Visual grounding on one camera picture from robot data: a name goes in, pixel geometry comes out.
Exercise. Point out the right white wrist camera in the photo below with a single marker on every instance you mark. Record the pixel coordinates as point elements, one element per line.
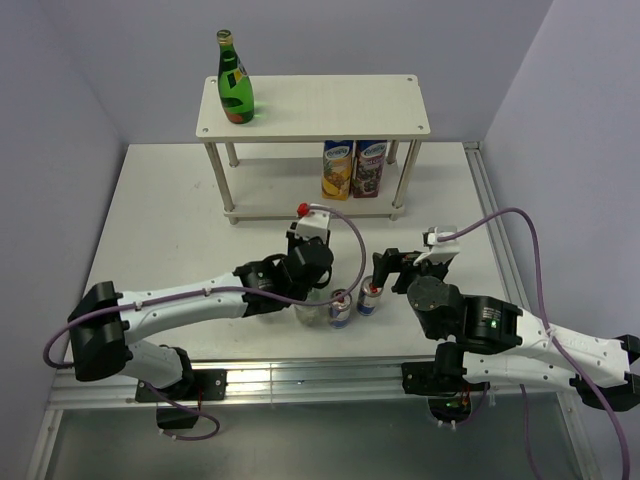
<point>436,251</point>

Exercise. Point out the green glass bottle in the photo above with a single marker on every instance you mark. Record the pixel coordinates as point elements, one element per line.
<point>234,85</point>

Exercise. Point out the aluminium front rail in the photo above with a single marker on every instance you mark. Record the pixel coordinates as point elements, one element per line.
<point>249,383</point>

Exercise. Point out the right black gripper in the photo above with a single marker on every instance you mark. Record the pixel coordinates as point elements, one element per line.
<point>395,261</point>

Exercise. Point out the purple grape juice carton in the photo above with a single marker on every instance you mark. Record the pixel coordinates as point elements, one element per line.
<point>368,166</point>

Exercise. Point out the white two-tier shelf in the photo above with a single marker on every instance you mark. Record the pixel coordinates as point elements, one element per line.
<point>265,168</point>

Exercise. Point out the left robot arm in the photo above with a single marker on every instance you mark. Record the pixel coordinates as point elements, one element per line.
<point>110,329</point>

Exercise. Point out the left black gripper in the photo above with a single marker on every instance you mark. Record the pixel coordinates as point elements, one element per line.
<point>291,240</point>

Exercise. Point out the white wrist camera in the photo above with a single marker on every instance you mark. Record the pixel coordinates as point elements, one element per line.
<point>436,251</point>
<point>313,222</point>

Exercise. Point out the blue silver energy drink can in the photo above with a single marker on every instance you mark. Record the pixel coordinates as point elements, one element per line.
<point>339,309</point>

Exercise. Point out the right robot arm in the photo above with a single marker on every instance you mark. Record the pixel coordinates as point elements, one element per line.
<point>484,341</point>

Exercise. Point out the aluminium side rail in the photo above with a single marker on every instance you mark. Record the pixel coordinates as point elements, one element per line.
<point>509,273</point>

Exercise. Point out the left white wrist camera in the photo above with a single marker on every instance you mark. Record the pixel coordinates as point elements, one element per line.
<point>313,222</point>

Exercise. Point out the yellow pineapple juice carton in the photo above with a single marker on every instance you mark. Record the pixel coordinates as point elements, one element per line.
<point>337,162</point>

